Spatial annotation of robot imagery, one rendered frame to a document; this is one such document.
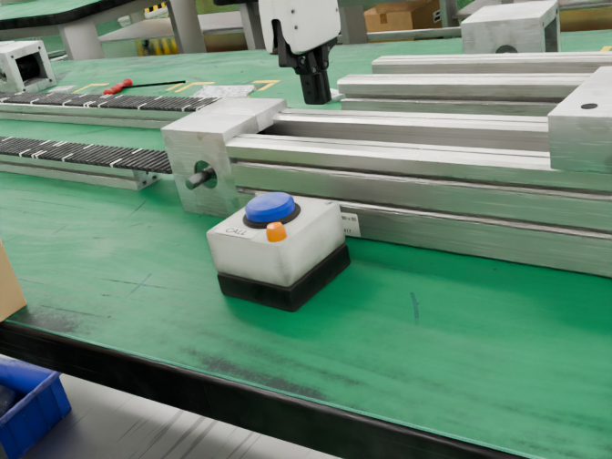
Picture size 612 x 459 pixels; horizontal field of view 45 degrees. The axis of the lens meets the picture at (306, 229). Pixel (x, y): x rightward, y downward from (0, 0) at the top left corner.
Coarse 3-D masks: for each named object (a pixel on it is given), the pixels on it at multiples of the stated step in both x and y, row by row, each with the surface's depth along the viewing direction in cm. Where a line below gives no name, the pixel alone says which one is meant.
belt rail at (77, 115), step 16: (0, 112) 140; (16, 112) 137; (32, 112) 134; (48, 112) 130; (64, 112) 126; (80, 112) 123; (96, 112) 121; (112, 112) 118; (128, 112) 115; (144, 112) 113; (160, 112) 111; (176, 112) 108; (192, 112) 106
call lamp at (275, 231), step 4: (272, 224) 56; (276, 224) 56; (280, 224) 56; (268, 228) 55; (272, 228) 55; (276, 228) 55; (280, 228) 55; (284, 228) 56; (268, 232) 55; (272, 232) 55; (276, 232) 55; (280, 232) 55; (284, 232) 56; (268, 236) 56; (272, 236) 55; (276, 236) 55; (280, 236) 55; (284, 236) 56; (268, 240) 56; (272, 240) 55; (276, 240) 55; (280, 240) 55
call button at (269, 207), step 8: (272, 192) 61; (280, 192) 60; (256, 200) 60; (264, 200) 59; (272, 200) 59; (280, 200) 59; (288, 200) 59; (248, 208) 59; (256, 208) 59; (264, 208) 58; (272, 208) 58; (280, 208) 58; (288, 208) 58; (248, 216) 59; (256, 216) 58; (264, 216) 58; (272, 216) 58; (280, 216) 58
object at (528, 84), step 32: (384, 64) 88; (416, 64) 86; (448, 64) 83; (480, 64) 81; (512, 64) 79; (544, 64) 76; (576, 64) 74; (608, 64) 73; (352, 96) 85; (384, 96) 83; (416, 96) 80; (448, 96) 78; (480, 96) 76; (512, 96) 72; (544, 96) 70
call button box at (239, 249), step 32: (224, 224) 60; (256, 224) 58; (288, 224) 58; (320, 224) 58; (224, 256) 59; (256, 256) 57; (288, 256) 56; (320, 256) 59; (224, 288) 61; (256, 288) 59; (288, 288) 57; (320, 288) 60
